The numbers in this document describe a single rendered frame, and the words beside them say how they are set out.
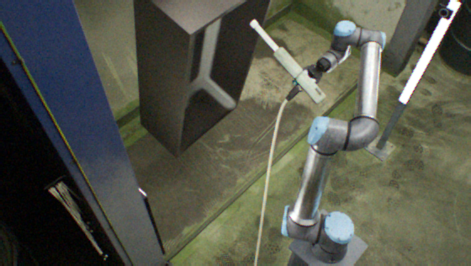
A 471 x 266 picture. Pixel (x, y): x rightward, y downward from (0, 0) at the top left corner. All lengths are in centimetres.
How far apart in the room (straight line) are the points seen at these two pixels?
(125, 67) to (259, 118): 116
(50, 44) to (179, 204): 218
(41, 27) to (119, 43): 241
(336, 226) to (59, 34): 151
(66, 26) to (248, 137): 248
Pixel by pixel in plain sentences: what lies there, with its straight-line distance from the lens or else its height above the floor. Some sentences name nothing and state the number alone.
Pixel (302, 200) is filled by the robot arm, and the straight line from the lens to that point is 188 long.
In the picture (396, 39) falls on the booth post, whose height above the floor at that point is 39.
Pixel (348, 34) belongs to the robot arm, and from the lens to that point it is 198.
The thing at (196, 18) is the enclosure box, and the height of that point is 164.
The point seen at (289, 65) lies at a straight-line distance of 186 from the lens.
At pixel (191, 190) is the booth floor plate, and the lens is 303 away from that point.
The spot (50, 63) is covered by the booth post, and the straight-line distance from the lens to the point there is 98.
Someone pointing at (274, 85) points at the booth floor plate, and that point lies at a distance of 368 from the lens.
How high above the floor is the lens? 271
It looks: 53 degrees down
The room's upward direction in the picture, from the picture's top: 2 degrees clockwise
